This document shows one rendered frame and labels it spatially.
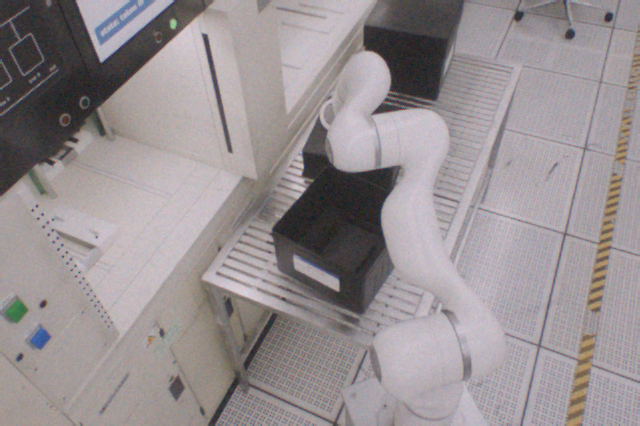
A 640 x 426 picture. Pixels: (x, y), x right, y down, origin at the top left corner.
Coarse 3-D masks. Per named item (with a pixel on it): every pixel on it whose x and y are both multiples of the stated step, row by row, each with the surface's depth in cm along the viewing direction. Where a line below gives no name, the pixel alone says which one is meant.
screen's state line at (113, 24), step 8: (136, 0) 102; (144, 0) 104; (152, 0) 106; (120, 8) 99; (128, 8) 100; (136, 8) 102; (144, 8) 104; (112, 16) 98; (120, 16) 99; (128, 16) 101; (136, 16) 103; (104, 24) 96; (112, 24) 98; (120, 24) 100; (96, 32) 95; (104, 32) 97; (112, 32) 99; (104, 40) 97
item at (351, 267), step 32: (320, 192) 158; (352, 192) 157; (384, 192) 149; (288, 224) 148; (320, 224) 162; (352, 224) 162; (288, 256) 145; (320, 256) 135; (352, 256) 154; (384, 256) 138; (320, 288) 146; (352, 288) 137
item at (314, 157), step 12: (384, 108) 181; (396, 108) 181; (312, 132) 175; (324, 132) 175; (312, 144) 171; (324, 144) 171; (312, 156) 169; (324, 156) 168; (312, 168) 173; (384, 168) 163; (396, 168) 171; (372, 180) 169; (384, 180) 167
